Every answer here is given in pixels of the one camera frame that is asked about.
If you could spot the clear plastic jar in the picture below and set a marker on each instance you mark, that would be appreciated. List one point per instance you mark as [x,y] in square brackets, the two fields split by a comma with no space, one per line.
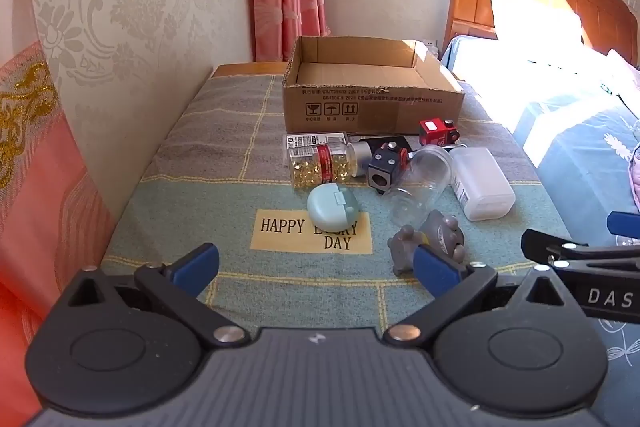
[420,182]

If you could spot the white translucent plastic container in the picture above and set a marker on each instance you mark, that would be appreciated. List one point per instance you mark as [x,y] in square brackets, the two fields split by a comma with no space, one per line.
[482,187]

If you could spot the grey hippo toy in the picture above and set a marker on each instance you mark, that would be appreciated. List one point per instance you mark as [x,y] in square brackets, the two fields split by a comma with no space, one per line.
[440,232]

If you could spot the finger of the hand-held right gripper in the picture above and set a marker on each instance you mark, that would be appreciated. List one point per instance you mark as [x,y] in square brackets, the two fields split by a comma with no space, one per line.
[537,244]
[625,223]

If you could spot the teal round case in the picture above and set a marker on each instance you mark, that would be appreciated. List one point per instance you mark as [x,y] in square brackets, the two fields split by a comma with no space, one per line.
[330,209]

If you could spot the white pillow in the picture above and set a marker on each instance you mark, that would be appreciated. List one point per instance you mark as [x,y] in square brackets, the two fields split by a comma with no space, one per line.
[535,22]

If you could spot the yellow capsule bottle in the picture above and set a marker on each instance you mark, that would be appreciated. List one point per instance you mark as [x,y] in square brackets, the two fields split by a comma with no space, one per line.
[320,167]

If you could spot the black cube toy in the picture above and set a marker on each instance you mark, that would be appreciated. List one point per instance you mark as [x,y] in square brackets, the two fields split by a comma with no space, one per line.
[382,167]

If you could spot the wooden nightstand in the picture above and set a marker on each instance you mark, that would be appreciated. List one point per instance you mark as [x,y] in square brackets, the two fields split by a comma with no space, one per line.
[250,69]

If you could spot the red cloth gold embroidery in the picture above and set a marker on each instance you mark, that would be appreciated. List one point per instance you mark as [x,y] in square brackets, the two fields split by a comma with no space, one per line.
[35,187]

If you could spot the checked grey green tablecloth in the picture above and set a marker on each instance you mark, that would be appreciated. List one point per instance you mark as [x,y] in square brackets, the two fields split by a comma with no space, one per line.
[200,167]

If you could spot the black flat plate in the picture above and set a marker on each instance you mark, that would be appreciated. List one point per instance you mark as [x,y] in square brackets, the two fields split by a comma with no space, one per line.
[370,142]

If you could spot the white wall socket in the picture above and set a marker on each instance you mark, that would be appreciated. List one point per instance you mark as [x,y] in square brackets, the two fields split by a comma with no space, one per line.
[431,44]

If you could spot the cardboard box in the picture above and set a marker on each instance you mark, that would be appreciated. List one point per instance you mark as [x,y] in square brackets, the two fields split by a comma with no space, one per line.
[350,107]

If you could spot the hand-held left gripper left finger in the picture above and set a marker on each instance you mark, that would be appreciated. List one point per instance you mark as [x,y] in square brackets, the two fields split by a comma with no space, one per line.
[197,264]

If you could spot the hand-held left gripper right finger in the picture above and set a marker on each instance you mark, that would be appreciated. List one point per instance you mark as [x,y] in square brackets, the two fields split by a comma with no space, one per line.
[435,272]

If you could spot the clear labelled plastic box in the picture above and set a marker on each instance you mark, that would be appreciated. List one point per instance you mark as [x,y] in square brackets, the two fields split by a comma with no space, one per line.
[310,141]

